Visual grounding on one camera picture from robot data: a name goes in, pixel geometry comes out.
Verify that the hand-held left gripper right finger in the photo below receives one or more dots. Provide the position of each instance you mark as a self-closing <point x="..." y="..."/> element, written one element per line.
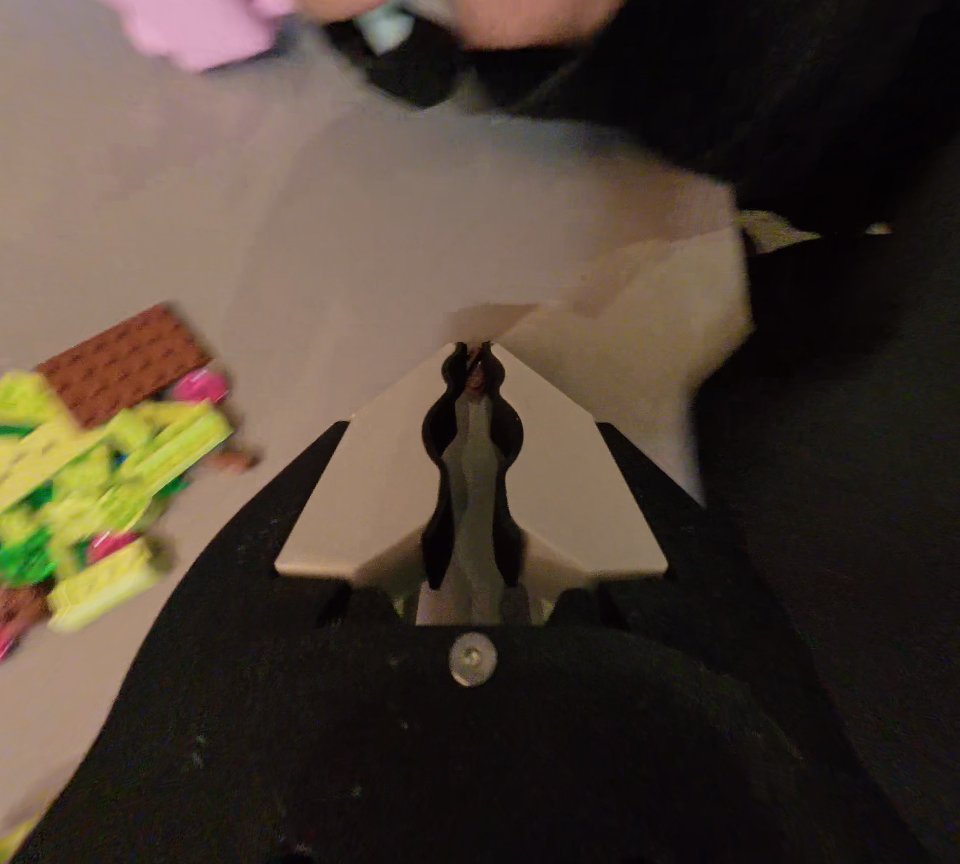
<point x="585" y="504"/>

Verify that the brown toy plate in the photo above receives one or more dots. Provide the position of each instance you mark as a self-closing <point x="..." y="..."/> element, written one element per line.
<point x="120" y="362"/>

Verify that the lime curved brick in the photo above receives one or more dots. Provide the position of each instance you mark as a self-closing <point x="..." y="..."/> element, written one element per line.
<point x="105" y="587"/>

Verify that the pile of small toy bricks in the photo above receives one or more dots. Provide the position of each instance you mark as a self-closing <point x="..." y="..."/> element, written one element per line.
<point x="75" y="497"/>

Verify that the small brown toy brick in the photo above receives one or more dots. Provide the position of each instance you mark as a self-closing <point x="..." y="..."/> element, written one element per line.
<point x="477" y="373"/>

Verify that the person's black clothing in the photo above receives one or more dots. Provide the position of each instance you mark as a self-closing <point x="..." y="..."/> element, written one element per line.
<point x="840" y="504"/>

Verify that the long lime toy plate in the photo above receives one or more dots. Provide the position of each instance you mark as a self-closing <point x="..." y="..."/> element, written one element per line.
<point x="180" y="440"/>

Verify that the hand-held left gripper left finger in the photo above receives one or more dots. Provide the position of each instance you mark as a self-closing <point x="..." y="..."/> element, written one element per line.
<point x="367" y="504"/>

